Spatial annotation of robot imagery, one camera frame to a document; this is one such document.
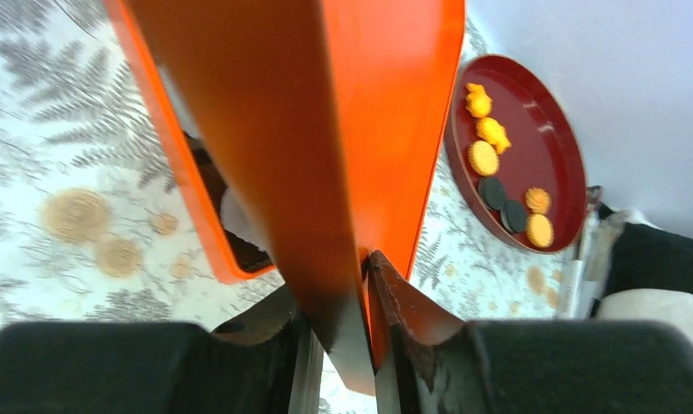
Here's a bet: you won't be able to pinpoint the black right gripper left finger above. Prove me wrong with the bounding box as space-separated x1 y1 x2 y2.
0 286 324 413

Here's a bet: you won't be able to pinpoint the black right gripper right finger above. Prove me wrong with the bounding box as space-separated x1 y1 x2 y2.
366 251 693 413

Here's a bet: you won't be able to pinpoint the orange cookie tin box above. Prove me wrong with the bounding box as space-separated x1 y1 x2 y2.
103 1 275 285

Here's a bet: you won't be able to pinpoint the dark red round plate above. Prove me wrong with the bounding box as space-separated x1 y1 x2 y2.
444 54 587 254

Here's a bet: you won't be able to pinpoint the orange tin lid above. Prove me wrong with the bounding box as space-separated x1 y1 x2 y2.
125 1 465 394

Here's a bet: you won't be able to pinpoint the metal serving tongs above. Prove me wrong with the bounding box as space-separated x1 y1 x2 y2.
556 185 603 320

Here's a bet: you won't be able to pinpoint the white paper cupcake liner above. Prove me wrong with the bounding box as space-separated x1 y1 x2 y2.
219 188 267 253

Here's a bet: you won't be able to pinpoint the black sandwich cookie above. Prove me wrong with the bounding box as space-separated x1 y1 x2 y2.
478 177 507 211
500 200 527 234

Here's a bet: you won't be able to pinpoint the round beige biscuit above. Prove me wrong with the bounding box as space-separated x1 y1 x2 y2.
526 213 554 248
468 141 500 177

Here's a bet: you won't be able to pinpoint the swirl butter cookie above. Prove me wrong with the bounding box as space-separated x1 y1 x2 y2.
525 187 551 215

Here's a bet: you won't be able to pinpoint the floral table cloth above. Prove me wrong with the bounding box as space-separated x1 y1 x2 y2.
0 0 576 414

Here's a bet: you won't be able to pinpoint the orange fish shaped cookie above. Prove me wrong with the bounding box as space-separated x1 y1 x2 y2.
476 117 511 155
465 83 493 118

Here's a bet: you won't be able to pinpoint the black white checkered blanket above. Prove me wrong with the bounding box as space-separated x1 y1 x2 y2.
589 204 693 344

